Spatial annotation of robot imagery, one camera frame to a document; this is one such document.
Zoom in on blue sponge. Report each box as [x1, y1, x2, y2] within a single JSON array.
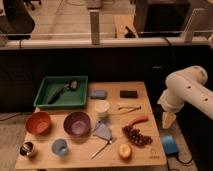
[[90, 90, 107, 99]]

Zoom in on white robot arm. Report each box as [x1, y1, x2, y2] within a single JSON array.
[[158, 66, 213, 129]]

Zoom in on purple bowl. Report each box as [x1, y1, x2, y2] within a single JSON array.
[[63, 112, 91, 137]]

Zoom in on red bowl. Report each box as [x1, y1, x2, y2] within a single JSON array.
[[25, 111, 52, 135]]

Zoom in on bunch of dark grapes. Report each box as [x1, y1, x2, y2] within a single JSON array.
[[122, 126, 153, 147]]

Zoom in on black rectangular block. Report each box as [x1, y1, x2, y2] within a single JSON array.
[[120, 90, 138, 98]]

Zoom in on halved peach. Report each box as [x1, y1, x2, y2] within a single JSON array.
[[118, 144, 132, 160]]

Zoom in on grey blue cloth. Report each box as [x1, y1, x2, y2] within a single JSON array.
[[93, 121, 112, 141]]

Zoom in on white cup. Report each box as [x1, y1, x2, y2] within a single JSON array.
[[95, 100, 110, 117]]

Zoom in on black cabinet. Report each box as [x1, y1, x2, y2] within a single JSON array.
[[133, 0, 190, 32]]

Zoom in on blue cup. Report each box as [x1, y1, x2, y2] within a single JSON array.
[[52, 139, 68, 156]]

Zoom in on green plastic tray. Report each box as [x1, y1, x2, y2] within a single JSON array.
[[34, 76, 88, 110]]

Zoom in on small metal tin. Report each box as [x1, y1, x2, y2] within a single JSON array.
[[19, 142, 36, 158]]

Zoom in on black office chair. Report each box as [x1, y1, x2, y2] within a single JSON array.
[[0, 0, 35, 40]]

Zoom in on grey slanted post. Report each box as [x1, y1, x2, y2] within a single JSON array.
[[182, 8, 204, 43]]

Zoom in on black handled brush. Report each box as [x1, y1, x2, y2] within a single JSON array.
[[48, 80, 78, 104]]

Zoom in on grey metal post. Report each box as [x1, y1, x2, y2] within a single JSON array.
[[90, 10, 100, 45]]

